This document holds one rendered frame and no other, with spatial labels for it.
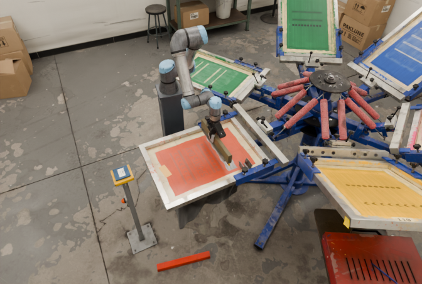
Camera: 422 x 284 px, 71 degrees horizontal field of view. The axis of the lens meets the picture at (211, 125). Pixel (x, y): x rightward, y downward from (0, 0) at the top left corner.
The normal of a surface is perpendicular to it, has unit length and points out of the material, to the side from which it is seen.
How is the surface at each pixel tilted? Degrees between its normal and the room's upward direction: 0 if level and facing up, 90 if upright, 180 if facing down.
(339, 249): 0
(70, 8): 90
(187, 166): 0
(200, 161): 0
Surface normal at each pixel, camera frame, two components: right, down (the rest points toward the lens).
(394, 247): 0.02, -0.72
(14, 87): 0.22, 0.68
